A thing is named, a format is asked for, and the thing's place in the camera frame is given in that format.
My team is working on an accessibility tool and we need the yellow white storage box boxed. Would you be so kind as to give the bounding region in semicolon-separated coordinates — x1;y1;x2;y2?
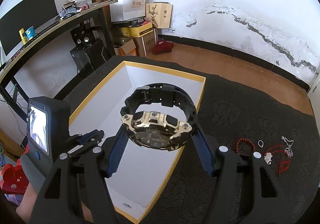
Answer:
69;61;206;223

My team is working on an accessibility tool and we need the white silver pendant charm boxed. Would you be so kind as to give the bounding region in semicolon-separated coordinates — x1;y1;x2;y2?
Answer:
264;152;273;165

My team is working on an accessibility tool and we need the yellow cardboard box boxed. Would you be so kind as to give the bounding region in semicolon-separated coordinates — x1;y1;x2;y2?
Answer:
121;22;153;37

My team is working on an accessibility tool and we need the silver chain necklace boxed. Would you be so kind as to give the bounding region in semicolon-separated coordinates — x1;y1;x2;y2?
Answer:
281;135;295;159

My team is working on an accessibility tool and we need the red bead bracelet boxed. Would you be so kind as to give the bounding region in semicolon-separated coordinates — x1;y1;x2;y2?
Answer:
233;137;257;155

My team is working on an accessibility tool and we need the black computer monitor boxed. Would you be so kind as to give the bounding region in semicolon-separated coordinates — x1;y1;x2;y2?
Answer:
1;0;57;55

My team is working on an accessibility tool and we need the blue yellow cup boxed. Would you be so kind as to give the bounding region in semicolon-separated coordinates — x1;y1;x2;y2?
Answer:
25;26;35;40

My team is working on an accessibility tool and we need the beige paper gift bag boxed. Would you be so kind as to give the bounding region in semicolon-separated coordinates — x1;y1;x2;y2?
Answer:
145;2;173;29

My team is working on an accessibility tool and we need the black speaker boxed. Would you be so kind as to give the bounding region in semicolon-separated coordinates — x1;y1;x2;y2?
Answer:
71;24;96;48

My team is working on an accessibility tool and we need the person's left hand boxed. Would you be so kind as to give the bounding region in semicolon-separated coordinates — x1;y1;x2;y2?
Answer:
15;182;94;224

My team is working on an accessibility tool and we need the brown cardboard box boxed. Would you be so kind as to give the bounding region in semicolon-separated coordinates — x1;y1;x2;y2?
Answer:
133;29;158;57

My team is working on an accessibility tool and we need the black and gold wristwatch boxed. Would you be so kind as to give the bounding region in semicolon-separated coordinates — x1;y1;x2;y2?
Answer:
120;83;198;151

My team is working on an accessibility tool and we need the black desk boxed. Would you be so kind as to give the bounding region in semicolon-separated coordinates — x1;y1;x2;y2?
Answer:
1;0;118;122

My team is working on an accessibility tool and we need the black patterned table cloth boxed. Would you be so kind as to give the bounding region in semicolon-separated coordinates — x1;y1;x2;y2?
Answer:
62;55;320;224

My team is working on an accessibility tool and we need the red cloth on floor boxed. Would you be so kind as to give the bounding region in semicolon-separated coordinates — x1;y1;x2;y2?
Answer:
152;40;174;55

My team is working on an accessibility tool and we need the black subwoofer box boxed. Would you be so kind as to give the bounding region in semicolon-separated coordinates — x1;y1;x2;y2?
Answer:
70;40;108;72

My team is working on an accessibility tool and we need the red cord necklace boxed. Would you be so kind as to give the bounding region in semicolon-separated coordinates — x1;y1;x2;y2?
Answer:
263;144;292;176

